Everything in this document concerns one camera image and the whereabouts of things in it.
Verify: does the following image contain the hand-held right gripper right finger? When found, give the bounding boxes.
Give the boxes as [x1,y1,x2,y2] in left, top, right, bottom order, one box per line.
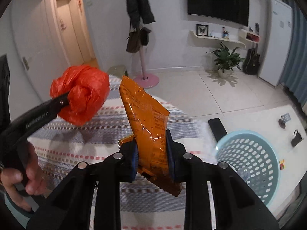
[165,129,280,230]

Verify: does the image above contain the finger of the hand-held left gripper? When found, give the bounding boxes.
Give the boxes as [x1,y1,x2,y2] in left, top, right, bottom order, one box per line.
[47,92,72,122]

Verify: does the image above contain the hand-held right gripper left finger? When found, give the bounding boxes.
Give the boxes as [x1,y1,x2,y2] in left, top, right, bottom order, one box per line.
[26,139,139,230]

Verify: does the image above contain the orange plastic bag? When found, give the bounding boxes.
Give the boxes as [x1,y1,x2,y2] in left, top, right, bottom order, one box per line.
[50,65,111,126]

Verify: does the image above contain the orange snack packet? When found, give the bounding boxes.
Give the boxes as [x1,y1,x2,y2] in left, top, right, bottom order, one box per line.
[117,75,181,197]

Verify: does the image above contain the light blue laundry basket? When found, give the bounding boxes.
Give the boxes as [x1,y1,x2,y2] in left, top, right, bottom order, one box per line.
[215,130,281,203]

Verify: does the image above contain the person's left hand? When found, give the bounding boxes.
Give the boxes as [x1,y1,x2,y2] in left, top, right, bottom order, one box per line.
[0,142,48,213]

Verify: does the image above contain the striped tablecloth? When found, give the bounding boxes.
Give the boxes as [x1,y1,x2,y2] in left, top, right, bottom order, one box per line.
[26,73,216,230]

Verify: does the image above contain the black rectangular device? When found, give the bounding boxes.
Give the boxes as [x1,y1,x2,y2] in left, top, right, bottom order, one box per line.
[208,118,227,143]

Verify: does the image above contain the green stool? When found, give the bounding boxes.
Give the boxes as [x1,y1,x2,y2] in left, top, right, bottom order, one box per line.
[108,65,129,77]

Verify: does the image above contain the white door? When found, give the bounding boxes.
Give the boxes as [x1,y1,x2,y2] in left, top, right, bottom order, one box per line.
[10,2,54,111]

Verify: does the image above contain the pink coat rack stand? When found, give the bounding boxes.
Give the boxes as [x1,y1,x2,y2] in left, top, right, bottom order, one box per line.
[133,24,160,89]

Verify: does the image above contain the brown hanging bag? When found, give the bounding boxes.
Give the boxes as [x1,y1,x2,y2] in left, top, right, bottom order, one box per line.
[126,30,141,53]

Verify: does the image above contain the black hanging bag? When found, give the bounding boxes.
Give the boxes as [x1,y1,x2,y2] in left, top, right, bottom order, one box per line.
[140,27,152,46]

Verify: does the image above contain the green potted plant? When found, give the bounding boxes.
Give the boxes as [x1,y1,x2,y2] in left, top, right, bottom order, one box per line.
[207,42,245,78]

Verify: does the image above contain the keys with card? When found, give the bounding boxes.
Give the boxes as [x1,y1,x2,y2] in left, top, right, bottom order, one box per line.
[278,113,292,128]

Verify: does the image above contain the black guitar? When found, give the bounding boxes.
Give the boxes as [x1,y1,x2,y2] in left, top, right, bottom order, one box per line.
[243,42,261,75]

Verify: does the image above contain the small black floor object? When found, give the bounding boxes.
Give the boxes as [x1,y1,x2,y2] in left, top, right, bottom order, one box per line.
[291,130,305,146]

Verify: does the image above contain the dark hanging coat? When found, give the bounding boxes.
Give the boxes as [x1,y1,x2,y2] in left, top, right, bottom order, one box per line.
[126,0,156,25]

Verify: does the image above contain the framed butterfly picture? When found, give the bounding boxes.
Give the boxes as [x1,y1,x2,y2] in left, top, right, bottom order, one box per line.
[196,24,210,37]

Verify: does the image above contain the red and white cubby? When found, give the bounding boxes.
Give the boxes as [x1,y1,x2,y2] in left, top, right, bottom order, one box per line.
[246,32,261,43]

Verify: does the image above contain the white refrigerator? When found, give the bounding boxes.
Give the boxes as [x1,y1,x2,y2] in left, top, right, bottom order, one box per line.
[259,0,293,87]

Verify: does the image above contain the blue curtain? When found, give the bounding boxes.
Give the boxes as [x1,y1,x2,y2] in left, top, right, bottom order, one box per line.
[279,0,307,115]

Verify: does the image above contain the black flat television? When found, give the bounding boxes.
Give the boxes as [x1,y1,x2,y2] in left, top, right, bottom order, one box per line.
[187,0,250,27]

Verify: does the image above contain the white curved wall shelf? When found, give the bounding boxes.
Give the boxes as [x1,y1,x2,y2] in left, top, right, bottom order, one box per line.
[189,30,246,49]

